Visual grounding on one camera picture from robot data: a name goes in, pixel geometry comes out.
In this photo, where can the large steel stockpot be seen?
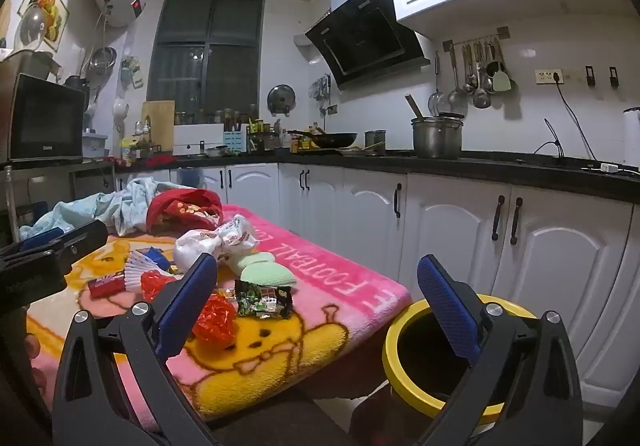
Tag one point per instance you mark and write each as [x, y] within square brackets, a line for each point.
[435, 138]

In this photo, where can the yellow-rimmed black bin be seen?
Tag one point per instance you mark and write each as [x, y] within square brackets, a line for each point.
[391, 351]

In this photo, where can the red cloth garment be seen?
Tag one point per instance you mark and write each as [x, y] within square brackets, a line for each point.
[170, 206]

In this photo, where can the green hanging scrub pads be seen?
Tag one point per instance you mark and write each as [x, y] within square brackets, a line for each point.
[132, 73]

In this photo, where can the dark kitchen window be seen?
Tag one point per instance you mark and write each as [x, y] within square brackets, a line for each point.
[200, 50]

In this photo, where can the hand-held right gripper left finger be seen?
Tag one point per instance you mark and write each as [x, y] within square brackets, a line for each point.
[185, 306]

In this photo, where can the blue slotted utensil holder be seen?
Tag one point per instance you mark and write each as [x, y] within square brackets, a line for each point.
[236, 139]

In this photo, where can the black wok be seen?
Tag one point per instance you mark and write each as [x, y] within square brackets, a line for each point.
[335, 139]

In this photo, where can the pink printed blanket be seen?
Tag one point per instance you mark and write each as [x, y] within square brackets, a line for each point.
[310, 266]

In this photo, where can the clear glass dome lid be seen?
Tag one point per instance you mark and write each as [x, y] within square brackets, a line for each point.
[30, 25]

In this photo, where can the white wall socket strip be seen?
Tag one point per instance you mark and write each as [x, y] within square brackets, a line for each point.
[549, 76]

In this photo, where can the row of hanging utensils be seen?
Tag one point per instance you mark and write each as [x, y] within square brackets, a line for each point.
[480, 75]

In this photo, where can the white round wall fixture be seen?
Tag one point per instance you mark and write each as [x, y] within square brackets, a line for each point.
[121, 108]

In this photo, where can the small wall socket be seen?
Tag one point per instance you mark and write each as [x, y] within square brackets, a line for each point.
[332, 109]

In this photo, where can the white exhaust duct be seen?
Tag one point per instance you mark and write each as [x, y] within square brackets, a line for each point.
[305, 48]

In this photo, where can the black microwave oven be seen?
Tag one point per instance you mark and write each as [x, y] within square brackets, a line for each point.
[45, 118]

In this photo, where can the row of glass jars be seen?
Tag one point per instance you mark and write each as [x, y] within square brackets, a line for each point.
[220, 115]

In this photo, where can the black wall hook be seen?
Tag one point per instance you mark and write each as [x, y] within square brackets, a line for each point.
[613, 76]
[590, 75]

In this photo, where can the small steel pot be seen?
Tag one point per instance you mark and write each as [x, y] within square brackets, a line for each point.
[375, 139]

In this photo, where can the hanging pot lid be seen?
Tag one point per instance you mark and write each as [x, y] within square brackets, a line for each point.
[281, 99]

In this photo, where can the large red wrapper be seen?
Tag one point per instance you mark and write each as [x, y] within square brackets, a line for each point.
[215, 321]

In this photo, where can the wooden cutting board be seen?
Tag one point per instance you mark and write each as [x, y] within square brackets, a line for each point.
[159, 123]

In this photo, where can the row of condiment bottles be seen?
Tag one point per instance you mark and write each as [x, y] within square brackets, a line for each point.
[300, 140]

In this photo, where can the white power adapter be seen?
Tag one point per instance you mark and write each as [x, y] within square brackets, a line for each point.
[610, 167]

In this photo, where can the hanging steel colander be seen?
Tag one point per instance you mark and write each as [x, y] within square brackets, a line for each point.
[102, 60]

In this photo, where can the white plastic bag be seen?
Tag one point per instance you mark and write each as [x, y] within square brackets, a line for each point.
[195, 243]

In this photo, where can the small red wrapper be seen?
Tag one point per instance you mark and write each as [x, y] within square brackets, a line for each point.
[152, 283]

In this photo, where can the person's left hand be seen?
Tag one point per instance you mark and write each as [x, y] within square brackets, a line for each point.
[31, 346]

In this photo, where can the green snack packet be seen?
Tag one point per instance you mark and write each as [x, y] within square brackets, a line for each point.
[262, 298]

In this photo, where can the black range hood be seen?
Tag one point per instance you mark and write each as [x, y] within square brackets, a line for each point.
[365, 35]

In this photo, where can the framed fruit wall picture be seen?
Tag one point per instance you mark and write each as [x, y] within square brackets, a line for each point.
[50, 5]

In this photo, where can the light blue cloth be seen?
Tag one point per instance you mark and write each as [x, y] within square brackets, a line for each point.
[125, 206]

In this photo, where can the wooden spatula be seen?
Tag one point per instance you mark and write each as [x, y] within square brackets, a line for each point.
[414, 105]

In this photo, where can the red cloth on counter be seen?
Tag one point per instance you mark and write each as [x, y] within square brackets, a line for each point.
[162, 159]

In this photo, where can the black kitchen countertop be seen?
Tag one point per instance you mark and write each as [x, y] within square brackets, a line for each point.
[500, 168]

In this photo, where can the red white packet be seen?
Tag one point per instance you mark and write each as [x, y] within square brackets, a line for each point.
[105, 285]

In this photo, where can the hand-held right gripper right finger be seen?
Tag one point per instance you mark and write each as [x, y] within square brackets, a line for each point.
[450, 311]

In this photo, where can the grey plastic box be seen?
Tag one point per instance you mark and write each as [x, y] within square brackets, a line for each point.
[95, 144]

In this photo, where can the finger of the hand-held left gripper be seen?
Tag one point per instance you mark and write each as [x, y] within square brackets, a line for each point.
[82, 241]
[42, 237]

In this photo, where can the hanging small kitchen tools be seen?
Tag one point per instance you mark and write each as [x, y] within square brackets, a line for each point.
[321, 88]

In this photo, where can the blue wrapper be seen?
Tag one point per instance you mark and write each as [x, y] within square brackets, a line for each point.
[156, 257]

